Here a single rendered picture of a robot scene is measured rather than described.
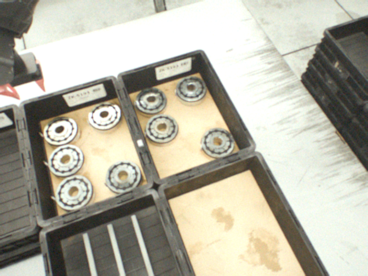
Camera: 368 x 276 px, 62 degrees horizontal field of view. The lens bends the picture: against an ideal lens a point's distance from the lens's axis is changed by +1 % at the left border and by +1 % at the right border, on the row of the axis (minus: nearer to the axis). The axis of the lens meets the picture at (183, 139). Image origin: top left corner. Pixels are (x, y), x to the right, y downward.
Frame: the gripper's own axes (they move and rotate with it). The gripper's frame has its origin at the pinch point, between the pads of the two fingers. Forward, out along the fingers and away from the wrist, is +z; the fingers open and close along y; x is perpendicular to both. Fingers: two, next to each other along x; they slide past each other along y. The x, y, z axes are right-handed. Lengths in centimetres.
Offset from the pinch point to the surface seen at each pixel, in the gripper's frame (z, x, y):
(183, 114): 23.6, -6.4, 38.4
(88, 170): 23.4, -14.3, 4.6
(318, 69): 69, 20, 126
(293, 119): 37, -16, 79
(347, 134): 81, -16, 126
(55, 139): 20.1, -2.3, -2.2
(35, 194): 13.7, -20.6, -7.9
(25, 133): 13.2, -1.7, -7.7
